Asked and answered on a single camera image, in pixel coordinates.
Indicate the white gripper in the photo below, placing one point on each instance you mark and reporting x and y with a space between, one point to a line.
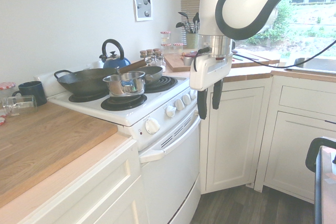
207 73

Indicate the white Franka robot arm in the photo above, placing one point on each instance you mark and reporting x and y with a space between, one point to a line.
244 3

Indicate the white stove knob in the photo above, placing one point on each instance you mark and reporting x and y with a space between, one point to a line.
179 105
152 126
193 94
170 111
186 99

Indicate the white corner cabinet door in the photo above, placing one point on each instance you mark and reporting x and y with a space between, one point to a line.
236 134

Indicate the small metal tin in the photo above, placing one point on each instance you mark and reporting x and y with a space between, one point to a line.
188 61

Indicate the wooden cutting board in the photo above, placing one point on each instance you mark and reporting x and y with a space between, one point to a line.
174 62

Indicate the white electric stove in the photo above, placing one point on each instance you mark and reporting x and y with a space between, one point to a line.
157 95

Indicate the glass jar red checked lid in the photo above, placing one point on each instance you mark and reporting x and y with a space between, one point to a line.
177 48
6 90
166 48
165 37

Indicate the green utensil crock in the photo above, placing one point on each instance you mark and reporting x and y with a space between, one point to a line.
191 41

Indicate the clear glass shaker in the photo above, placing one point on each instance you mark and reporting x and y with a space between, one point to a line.
148 62
161 61
154 61

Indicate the cork-topped spice jar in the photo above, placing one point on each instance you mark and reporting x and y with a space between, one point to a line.
149 52
143 54
156 51

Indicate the black spatula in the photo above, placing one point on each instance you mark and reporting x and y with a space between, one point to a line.
196 20

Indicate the stainless steel saucepan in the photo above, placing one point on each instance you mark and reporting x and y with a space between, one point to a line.
126 85

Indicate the black ladle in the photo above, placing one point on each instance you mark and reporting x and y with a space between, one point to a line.
183 16

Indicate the white cabinet drawer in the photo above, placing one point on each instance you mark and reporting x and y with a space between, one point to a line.
307 100

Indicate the white sink cabinet door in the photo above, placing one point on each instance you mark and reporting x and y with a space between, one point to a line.
291 155

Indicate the stainless steel sink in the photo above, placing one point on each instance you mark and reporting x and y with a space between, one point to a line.
315 64

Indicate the grey shapes paper print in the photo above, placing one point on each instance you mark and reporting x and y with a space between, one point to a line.
143 5

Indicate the black wok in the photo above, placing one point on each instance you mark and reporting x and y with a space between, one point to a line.
84 81

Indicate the white base cabinet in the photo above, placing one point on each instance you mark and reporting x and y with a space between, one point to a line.
92 187

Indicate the dark blue mug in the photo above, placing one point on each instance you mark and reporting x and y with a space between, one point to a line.
31 91

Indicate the empty clear glass jar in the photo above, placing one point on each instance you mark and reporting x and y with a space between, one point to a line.
19 104

